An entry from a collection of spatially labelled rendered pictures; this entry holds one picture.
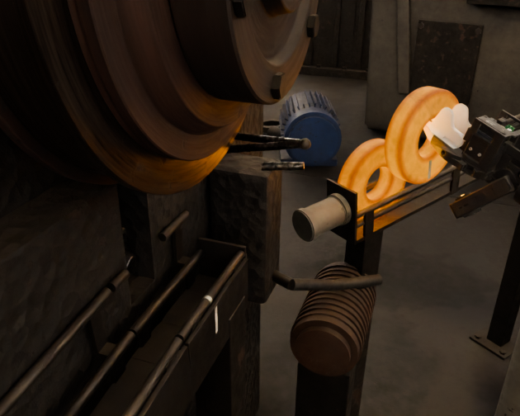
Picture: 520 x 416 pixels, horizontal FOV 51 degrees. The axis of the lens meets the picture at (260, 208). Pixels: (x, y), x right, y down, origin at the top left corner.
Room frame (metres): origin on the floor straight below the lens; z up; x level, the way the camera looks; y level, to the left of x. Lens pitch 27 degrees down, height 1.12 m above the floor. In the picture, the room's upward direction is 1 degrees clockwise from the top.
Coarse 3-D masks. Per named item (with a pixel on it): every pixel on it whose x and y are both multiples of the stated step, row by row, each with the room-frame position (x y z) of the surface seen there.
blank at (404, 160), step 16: (416, 96) 0.83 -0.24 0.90; (432, 96) 0.82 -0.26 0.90; (448, 96) 0.85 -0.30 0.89; (400, 112) 0.81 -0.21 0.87; (416, 112) 0.80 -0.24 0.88; (432, 112) 0.83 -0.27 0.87; (400, 128) 0.80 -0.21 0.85; (416, 128) 0.81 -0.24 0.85; (400, 144) 0.79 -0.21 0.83; (416, 144) 0.81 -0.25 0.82; (400, 160) 0.79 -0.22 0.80; (416, 160) 0.81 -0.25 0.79; (432, 160) 0.84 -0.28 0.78; (400, 176) 0.81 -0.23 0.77; (416, 176) 0.82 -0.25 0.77; (432, 176) 0.84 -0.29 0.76
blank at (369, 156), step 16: (368, 144) 0.92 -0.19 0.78; (384, 144) 0.91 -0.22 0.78; (352, 160) 0.89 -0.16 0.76; (368, 160) 0.89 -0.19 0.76; (384, 160) 0.92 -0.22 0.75; (352, 176) 0.87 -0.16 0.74; (368, 176) 0.89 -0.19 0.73; (384, 176) 0.95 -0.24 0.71; (368, 192) 0.94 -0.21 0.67; (384, 192) 0.93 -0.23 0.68
